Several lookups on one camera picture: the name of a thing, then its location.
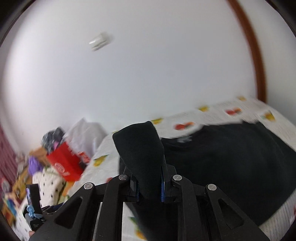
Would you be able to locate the black sweatshirt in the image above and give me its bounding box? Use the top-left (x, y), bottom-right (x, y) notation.
top-left (113, 121), bottom-right (295, 240)

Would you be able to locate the white dotted pillow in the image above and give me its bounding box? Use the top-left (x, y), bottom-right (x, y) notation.
top-left (32, 167), bottom-right (66, 207)

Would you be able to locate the fruit print table cover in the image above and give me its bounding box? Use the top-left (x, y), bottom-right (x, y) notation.
top-left (66, 98), bottom-right (295, 240)

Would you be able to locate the red paper shopping bag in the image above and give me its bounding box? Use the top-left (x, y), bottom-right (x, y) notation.
top-left (47, 142), bottom-right (90, 182)

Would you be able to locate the white Miniso shopping bag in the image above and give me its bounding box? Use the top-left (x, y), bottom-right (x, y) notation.
top-left (64, 118), bottom-right (107, 163)

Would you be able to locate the plaid grey cloth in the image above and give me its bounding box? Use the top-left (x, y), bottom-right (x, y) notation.
top-left (41, 127), bottom-right (65, 154)

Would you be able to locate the brown wooden door frame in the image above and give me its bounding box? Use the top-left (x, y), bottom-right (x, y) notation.
top-left (227, 0), bottom-right (267, 103)

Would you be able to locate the white wall fixture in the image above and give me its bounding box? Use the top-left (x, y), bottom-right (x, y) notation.
top-left (89, 32), bottom-right (113, 51)

